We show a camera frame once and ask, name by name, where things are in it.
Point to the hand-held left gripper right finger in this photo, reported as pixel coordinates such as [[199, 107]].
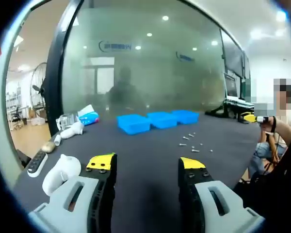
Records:
[[232, 208]]

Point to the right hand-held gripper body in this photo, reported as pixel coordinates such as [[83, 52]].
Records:
[[262, 120]]

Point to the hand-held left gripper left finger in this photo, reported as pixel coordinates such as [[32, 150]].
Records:
[[63, 208]]

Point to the blue plastic bin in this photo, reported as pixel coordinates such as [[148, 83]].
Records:
[[133, 125], [186, 117], [163, 121]]

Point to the screws nuts and washers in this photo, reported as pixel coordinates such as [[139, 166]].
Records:
[[195, 150]]

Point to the person's right hand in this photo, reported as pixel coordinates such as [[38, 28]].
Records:
[[269, 126]]

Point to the white keyboard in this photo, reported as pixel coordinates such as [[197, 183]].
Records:
[[240, 103]]

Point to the black workstation stand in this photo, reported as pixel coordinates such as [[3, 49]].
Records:
[[220, 111]]

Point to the open laptop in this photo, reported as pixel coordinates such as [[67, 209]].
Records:
[[231, 86]]

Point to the large white curved plastic part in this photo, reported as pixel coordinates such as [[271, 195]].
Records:
[[60, 172]]

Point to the person operator on right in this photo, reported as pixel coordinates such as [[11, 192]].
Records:
[[276, 194]]

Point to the black white remote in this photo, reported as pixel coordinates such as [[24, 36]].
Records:
[[36, 165]]

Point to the large black monitor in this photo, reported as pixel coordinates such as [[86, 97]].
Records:
[[232, 53]]

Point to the beige oval object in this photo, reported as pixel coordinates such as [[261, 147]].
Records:
[[48, 147]]

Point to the small white tube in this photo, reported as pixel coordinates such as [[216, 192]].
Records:
[[57, 140]]

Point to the clear plastic cup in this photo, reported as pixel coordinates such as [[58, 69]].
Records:
[[66, 121]]

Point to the blue tissue pack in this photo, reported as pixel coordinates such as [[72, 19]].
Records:
[[88, 119]]

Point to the black office chair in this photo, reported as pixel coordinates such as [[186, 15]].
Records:
[[15, 116]]

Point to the black standing fan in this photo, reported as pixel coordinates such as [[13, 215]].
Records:
[[40, 89]]

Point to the black door frame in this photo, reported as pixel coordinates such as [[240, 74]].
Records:
[[54, 72]]

